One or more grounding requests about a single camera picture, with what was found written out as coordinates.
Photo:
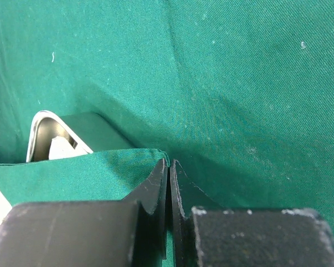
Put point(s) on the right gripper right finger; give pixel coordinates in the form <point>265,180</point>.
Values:
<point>207,234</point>

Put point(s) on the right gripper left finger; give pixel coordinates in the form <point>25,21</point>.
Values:
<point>126,232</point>

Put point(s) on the stainless steel tray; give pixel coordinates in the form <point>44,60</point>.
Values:
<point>58,137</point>

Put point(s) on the green surgical cloth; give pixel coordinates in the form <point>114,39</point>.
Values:
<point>240,93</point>

